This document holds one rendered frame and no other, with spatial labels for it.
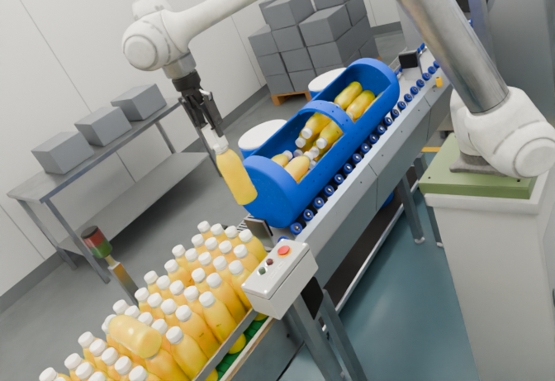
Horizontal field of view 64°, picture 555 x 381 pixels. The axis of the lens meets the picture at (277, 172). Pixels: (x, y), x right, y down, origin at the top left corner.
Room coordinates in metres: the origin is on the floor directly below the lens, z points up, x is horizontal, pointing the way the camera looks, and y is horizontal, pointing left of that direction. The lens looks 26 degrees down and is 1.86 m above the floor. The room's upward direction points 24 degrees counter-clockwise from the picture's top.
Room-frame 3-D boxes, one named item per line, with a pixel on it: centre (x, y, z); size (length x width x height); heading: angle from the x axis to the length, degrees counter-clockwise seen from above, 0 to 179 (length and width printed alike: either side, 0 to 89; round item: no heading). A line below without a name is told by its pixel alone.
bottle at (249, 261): (1.15, 0.20, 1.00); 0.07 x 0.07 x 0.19
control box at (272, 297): (1.02, 0.11, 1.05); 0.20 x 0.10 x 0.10; 130
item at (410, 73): (2.23, -0.88, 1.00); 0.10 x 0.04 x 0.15; 40
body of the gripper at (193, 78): (1.25, 0.12, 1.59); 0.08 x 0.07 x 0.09; 40
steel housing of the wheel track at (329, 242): (2.05, -0.66, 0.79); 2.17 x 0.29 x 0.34; 130
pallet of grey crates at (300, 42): (5.38, -1.02, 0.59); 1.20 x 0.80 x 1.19; 42
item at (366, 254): (2.28, -0.23, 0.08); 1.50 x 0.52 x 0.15; 132
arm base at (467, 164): (1.15, -0.63, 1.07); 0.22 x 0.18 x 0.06; 126
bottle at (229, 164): (1.25, 0.12, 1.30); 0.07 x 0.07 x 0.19
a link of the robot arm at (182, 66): (1.25, 0.12, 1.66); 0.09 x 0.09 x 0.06
